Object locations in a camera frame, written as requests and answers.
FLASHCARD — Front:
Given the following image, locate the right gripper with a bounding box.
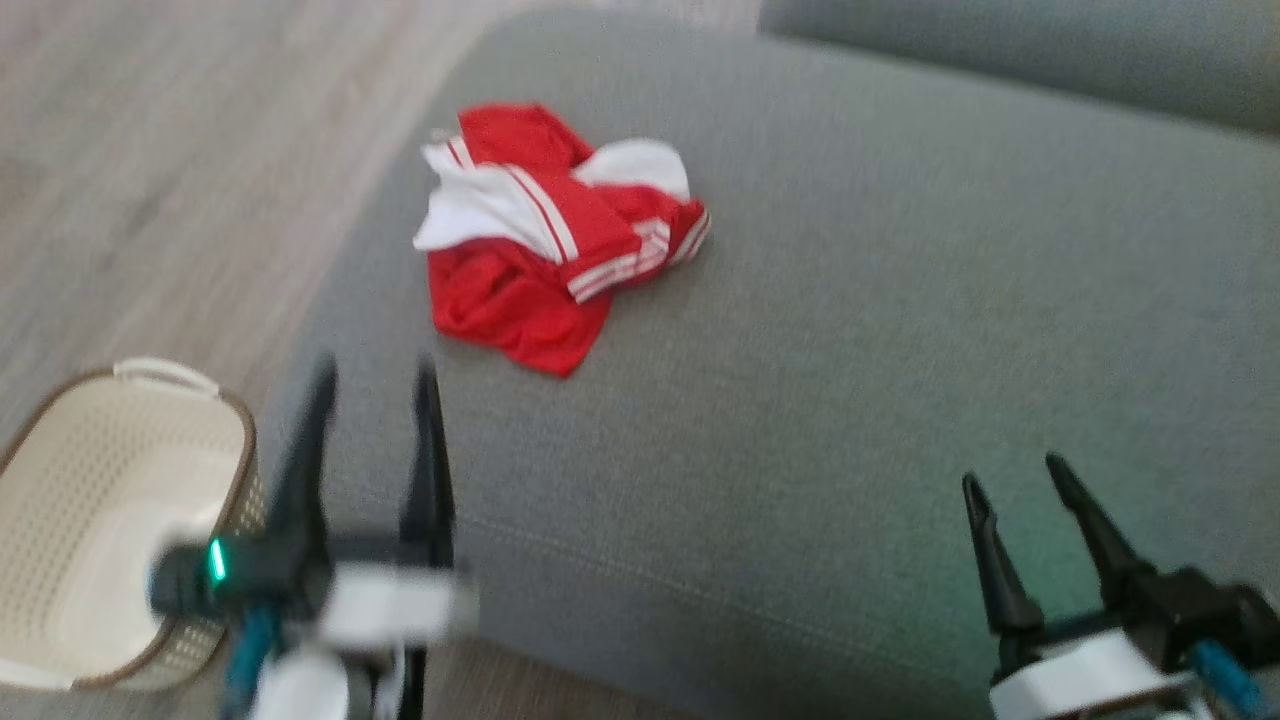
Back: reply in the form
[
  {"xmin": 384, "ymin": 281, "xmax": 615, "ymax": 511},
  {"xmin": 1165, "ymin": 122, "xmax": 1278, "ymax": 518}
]
[{"xmin": 962, "ymin": 452, "xmax": 1280, "ymax": 720}]

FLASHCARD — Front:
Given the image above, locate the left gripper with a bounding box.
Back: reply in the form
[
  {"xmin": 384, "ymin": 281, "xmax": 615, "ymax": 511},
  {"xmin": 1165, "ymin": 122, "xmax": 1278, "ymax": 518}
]
[{"xmin": 150, "ymin": 352, "xmax": 479, "ymax": 648}]

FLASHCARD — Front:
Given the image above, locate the red and white striped shirt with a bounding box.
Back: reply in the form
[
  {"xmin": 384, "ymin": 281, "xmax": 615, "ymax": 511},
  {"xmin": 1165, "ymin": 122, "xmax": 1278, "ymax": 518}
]
[{"xmin": 413, "ymin": 102, "xmax": 712, "ymax": 379}]

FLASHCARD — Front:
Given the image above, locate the white plastic laundry basket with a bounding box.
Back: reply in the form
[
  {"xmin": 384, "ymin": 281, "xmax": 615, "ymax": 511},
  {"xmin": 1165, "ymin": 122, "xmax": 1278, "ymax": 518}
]
[{"xmin": 0, "ymin": 357, "xmax": 269, "ymax": 694}]

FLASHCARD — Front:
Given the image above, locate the grey fabric sofa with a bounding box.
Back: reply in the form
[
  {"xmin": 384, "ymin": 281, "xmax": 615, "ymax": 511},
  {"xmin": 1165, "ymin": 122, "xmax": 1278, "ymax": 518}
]
[{"xmin": 258, "ymin": 8, "xmax": 1280, "ymax": 720}]

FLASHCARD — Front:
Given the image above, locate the long grey sofa seat cushion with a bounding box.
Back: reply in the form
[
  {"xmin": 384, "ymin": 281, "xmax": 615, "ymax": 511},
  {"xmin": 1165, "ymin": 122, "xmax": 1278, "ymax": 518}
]
[{"xmin": 757, "ymin": 0, "xmax": 1280, "ymax": 138}]

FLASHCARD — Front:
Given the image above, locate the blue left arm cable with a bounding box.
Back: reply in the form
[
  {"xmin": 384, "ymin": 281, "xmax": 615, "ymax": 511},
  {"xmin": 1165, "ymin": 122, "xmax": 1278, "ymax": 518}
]
[{"xmin": 225, "ymin": 605, "xmax": 283, "ymax": 706}]

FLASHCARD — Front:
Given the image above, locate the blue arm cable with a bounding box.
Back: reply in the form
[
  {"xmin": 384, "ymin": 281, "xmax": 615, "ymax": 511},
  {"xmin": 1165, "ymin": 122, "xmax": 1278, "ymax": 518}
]
[
  {"xmin": 1190, "ymin": 640, "xmax": 1267, "ymax": 717},
  {"xmin": 225, "ymin": 605, "xmax": 283, "ymax": 706}
]

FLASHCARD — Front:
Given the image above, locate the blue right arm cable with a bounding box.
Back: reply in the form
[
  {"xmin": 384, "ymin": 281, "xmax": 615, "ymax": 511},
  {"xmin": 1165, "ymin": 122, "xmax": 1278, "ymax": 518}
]
[{"xmin": 1190, "ymin": 640, "xmax": 1267, "ymax": 717}]

